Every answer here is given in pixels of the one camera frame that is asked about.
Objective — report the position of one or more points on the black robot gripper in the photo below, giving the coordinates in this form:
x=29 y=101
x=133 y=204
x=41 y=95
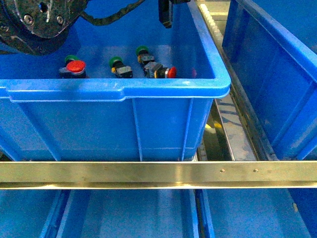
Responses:
x=36 y=27

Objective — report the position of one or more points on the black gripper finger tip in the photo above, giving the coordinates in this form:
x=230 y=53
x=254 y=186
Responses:
x=165 y=13

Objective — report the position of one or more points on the red mushroom push button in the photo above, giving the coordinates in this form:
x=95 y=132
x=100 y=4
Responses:
x=74 y=69

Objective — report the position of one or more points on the blue bin with buttons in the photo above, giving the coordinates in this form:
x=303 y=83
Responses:
x=44 y=117

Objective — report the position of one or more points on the green push button leftmost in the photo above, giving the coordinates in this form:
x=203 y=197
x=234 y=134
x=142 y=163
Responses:
x=70 y=58

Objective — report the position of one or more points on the green push button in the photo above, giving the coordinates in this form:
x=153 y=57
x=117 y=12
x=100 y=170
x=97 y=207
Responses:
x=70 y=58
x=119 y=69
x=144 y=56

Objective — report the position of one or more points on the green push button rear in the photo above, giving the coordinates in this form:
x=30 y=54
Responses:
x=144 y=56

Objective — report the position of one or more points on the small red push button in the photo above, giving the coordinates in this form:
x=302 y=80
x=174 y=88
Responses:
x=157 y=70

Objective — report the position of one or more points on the green push button middle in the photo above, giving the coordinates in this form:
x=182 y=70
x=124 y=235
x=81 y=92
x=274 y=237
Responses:
x=119 y=69

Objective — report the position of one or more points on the empty blue bin right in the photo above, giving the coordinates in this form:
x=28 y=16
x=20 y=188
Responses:
x=272 y=47

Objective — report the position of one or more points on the lower blue bin left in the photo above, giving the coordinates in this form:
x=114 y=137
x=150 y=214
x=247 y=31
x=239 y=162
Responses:
x=162 y=213

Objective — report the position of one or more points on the lower blue bin right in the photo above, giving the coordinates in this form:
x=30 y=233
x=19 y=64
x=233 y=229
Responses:
x=251 y=213

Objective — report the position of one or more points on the steel front shelf rail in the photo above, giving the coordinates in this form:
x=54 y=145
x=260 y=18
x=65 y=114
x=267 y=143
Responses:
x=157 y=175

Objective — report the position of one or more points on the steel divider rail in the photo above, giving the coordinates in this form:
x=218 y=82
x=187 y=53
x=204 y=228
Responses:
x=231 y=135

